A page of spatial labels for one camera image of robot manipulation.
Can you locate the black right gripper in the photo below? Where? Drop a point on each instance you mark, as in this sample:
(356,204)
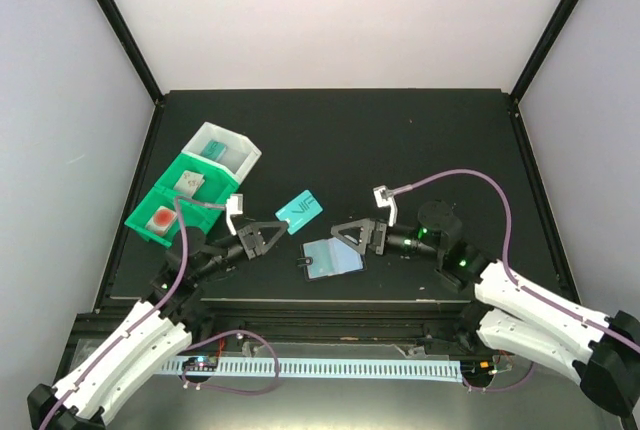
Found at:
(368,231)

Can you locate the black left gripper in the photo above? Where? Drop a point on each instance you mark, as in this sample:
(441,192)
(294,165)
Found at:
(260,245)

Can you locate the teal card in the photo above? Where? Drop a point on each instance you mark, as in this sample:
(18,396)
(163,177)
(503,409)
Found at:
(213,150)
(300,211)

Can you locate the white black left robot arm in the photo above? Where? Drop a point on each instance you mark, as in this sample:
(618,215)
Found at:
(170,321)

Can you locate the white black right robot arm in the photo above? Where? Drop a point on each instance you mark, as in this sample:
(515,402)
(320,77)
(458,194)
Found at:
(598,352)

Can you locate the white card in green bin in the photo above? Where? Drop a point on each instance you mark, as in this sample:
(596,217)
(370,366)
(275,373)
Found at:
(189,183)

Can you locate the red circle card in bin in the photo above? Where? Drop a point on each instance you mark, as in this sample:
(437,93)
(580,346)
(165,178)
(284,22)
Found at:
(161,221)

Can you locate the teal card in white bin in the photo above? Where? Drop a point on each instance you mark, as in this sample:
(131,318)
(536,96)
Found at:
(213,150)

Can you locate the white bin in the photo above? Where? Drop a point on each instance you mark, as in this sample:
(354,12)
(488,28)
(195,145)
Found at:
(232,152)

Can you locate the green bin middle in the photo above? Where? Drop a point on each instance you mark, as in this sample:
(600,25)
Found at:
(218,186)

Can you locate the green bin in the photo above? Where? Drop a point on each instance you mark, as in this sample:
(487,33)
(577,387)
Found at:
(218,186)
(193,215)

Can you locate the green bin near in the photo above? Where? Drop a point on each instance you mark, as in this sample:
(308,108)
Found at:
(193,215)

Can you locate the left controller board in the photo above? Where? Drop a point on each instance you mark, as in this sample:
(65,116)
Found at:
(199,364)

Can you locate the controller board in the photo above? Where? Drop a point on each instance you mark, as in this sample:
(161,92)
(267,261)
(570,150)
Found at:
(480,368)
(199,364)

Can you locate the right controller board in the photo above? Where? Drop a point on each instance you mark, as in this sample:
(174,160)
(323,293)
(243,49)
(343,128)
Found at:
(480,368)

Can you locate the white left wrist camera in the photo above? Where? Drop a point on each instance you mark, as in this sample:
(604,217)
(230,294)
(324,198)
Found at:
(234,207)

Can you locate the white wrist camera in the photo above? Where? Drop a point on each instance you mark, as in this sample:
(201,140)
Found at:
(385,199)
(234,207)

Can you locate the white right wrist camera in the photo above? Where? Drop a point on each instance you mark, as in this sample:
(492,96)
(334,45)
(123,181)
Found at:
(385,199)

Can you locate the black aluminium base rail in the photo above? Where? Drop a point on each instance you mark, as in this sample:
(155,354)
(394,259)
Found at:
(442,327)

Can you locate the white slotted cable duct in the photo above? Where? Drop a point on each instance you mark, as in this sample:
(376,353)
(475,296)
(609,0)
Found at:
(325,368)

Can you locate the black left frame post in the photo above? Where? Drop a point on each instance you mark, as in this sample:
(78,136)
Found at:
(128,43)

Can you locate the black frame post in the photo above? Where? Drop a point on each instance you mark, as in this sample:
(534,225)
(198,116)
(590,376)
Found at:
(128,43)
(559,18)

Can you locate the black right frame post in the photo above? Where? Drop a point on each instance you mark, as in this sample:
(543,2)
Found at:
(559,18)

